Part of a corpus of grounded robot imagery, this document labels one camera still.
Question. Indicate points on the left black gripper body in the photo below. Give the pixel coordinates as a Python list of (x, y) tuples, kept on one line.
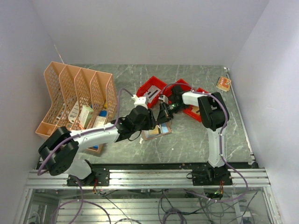
[(148, 124)]

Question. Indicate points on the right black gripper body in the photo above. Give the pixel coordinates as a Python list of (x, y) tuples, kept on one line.
[(174, 108)]

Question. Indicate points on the red bin pair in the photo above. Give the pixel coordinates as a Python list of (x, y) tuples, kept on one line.
[(191, 103), (181, 82)]

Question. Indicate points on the brown leather card holder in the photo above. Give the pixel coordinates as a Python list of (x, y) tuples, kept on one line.
[(164, 129)]

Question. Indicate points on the gold magnetic stripe card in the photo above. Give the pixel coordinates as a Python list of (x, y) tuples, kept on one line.
[(152, 133)]

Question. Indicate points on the brown item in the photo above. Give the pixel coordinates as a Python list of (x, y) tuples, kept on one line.
[(195, 111)]

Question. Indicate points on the red bin front pair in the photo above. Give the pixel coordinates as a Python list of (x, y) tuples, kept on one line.
[(181, 82)]

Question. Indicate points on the white credit card stack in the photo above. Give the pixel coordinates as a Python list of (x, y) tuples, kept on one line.
[(151, 93)]

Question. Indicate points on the red bin with cards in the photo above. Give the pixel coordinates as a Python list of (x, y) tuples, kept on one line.
[(151, 81)]

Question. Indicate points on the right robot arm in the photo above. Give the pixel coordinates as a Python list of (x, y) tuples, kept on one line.
[(214, 117)]

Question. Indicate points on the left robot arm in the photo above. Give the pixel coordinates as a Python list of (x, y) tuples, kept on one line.
[(59, 151)]

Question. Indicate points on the white ruler card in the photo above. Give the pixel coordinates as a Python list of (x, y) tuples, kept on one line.
[(73, 113)]

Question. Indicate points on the yellow blue toy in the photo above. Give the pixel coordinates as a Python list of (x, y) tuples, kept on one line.
[(103, 112)]

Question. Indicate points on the orange spiral notepad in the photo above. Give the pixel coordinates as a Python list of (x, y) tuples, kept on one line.
[(223, 84)]

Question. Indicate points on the green white carton box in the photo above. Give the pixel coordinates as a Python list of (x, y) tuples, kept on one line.
[(85, 116)]

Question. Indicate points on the peach file organizer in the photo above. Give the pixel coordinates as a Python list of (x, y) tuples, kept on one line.
[(68, 84)]

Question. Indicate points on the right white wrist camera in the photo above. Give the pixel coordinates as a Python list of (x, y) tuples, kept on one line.
[(163, 98)]

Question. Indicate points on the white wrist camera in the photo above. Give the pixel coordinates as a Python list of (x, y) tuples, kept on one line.
[(140, 101), (163, 98)]

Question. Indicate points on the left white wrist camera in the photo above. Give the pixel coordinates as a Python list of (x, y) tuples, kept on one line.
[(140, 101)]

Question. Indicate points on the aluminium rail frame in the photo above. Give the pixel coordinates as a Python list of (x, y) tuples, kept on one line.
[(143, 179)]

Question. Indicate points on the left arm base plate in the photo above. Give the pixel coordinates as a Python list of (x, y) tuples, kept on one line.
[(98, 177)]

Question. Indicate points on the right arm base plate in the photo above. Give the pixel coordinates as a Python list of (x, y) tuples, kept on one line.
[(210, 177)]

